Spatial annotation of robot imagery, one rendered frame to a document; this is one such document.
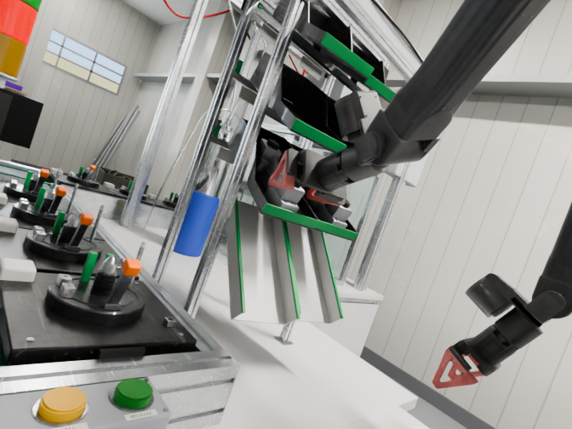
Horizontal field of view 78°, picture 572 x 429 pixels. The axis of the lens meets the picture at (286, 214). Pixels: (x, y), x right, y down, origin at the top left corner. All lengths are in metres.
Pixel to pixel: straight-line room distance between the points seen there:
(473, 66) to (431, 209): 3.20
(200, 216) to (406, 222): 2.51
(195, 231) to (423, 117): 1.22
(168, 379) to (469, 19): 0.54
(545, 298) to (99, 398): 0.67
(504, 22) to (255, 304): 0.57
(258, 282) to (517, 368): 2.84
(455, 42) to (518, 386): 3.13
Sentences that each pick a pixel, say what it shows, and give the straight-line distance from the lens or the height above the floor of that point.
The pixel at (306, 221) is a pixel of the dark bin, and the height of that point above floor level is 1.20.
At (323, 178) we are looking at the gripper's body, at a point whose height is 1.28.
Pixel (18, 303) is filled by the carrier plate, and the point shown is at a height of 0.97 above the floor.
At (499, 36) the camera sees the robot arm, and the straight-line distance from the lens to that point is 0.41.
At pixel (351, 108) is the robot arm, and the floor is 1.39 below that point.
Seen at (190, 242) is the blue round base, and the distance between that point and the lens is 1.53.
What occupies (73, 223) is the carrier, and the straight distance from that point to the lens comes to 0.85.
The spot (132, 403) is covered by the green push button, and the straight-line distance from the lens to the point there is 0.45.
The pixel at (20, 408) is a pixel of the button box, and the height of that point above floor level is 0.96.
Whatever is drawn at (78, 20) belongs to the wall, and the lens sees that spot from 9.36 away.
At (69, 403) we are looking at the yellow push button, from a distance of 0.44.
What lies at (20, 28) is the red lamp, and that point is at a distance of 0.66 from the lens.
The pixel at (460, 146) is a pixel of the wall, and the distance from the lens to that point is 3.69.
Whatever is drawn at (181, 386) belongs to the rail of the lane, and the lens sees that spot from 0.56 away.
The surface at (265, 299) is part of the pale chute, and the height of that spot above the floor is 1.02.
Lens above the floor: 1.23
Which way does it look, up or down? 2 degrees down
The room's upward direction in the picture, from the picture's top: 20 degrees clockwise
